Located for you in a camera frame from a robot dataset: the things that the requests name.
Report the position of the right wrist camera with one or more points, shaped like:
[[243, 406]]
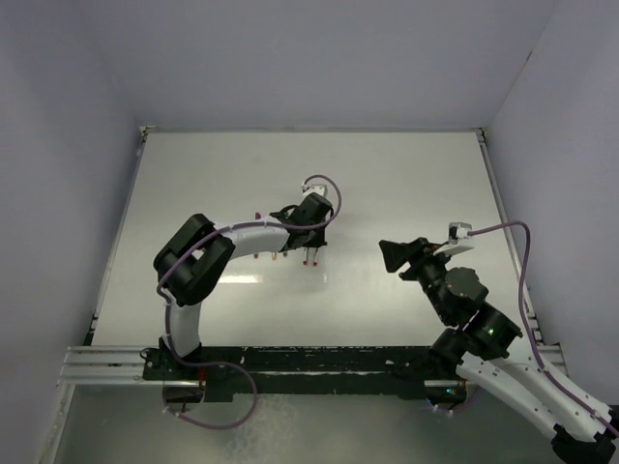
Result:
[[459, 240]]

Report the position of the black base frame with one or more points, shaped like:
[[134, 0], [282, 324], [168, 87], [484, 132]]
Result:
[[217, 374]]

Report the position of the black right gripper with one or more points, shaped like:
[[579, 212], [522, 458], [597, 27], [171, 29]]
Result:
[[396, 254]]

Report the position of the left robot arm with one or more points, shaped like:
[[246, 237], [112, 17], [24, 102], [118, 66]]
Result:
[[191, 263]]

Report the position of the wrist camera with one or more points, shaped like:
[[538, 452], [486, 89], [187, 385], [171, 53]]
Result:
[[459, 240], [319, 189]]

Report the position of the aluminium rail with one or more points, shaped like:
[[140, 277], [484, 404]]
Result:
[[102, 365]]

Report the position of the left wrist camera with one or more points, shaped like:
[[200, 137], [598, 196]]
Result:
[[319, 189]]

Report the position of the white pen purple end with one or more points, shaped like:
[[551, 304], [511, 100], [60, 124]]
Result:
[[258, 238]]

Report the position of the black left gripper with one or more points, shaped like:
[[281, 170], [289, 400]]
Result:
[[318, 241]]

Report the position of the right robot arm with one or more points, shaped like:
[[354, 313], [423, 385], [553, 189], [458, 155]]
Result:
[[483, 345]]

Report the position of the white pen red end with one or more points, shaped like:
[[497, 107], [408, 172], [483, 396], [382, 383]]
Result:
[[306, 256]]

